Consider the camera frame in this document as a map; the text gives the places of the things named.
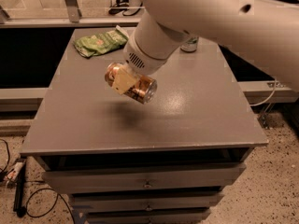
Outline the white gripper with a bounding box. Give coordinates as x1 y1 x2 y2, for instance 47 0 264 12
112 32 166 94

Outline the orange soda can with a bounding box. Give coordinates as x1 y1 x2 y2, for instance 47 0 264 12
105 63 157 104

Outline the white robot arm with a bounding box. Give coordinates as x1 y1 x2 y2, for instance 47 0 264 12
123 0 299 91

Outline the green white soda can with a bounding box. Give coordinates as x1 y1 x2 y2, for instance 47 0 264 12
180 36 198 52

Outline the green chip bag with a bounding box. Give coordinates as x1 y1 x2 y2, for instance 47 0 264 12
73 25 129 58

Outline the grey drawer cabinet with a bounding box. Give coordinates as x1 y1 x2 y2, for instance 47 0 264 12
19 25 269 224

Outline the top grey drawer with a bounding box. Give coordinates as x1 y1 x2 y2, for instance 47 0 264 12
42 163 246 194

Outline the grey drawer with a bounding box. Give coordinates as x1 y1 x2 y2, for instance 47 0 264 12
70 191 223 213
42 163 246 194
87 208 210 224

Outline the middle grey drawer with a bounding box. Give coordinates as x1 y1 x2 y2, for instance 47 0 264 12
70 191 223 213

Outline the bottom grey drawer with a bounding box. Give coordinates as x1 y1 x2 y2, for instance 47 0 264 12
87 208 210 224

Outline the white power strip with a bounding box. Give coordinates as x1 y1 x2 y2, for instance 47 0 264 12
6 161 25 182

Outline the black bar on floor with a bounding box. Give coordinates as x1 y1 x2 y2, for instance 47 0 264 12
13 159 26 217

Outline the metal railing frame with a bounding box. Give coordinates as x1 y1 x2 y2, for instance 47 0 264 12
0 0 143 28

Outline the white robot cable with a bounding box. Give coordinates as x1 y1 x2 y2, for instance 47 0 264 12
249 77 278 107

